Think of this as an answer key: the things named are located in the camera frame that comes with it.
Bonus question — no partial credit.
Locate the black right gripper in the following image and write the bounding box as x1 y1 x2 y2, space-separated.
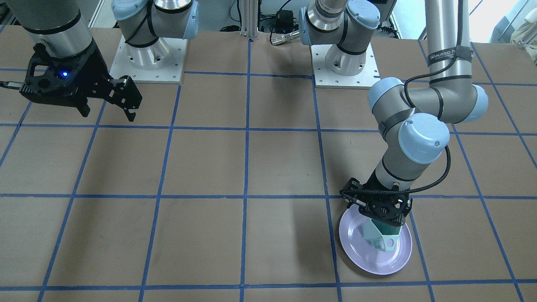
19 40 143 122

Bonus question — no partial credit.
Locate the black power adapter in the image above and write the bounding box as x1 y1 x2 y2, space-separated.
274 9 294 33

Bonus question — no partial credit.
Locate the mint green faceted cup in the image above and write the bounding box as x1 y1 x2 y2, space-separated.
361 218 401 252

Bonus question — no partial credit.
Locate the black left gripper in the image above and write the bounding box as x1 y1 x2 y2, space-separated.
361 171 399 201

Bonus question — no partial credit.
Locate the aluminium frame post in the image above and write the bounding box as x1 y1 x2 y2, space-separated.
238 0 260 40

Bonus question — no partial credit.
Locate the silver metal cylinder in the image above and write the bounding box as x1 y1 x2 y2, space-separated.
270 30 300 46

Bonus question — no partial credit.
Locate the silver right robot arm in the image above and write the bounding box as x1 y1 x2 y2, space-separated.
1 0 199 122

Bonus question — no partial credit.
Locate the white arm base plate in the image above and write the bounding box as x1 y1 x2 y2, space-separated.
310 40 380 89
110 37 188 84

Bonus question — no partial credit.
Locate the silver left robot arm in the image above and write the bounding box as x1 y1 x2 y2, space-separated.
299 0 488 201

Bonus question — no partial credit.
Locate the lavender round plate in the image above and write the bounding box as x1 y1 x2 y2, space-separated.
339 205 412 275

